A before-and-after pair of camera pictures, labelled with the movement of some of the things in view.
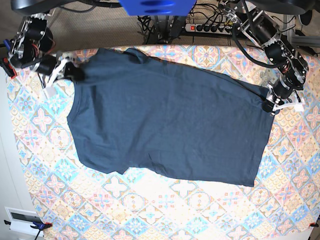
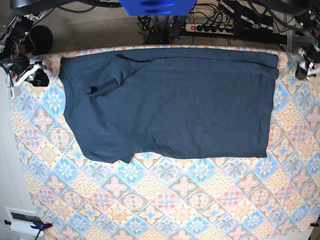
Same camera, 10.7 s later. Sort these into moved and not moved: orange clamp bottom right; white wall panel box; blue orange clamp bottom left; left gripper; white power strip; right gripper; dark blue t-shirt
Moved: left gripper; dark blue t-shirt; right gripper
Not moved: white wall panel box; orange clamp bottom right; blue orange clamp bottom left; white power strip
